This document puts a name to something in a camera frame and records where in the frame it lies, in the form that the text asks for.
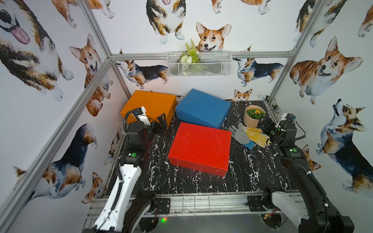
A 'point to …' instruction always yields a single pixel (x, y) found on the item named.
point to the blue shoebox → (199, 108)
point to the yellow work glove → (256, 136)
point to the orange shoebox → (155, 105)
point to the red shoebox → (201, 148)
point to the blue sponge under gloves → (250, 144)
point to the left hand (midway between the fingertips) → (159, 113)
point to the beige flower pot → (252, 114)
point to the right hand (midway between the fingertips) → (264, 118)
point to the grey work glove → (240, 134)
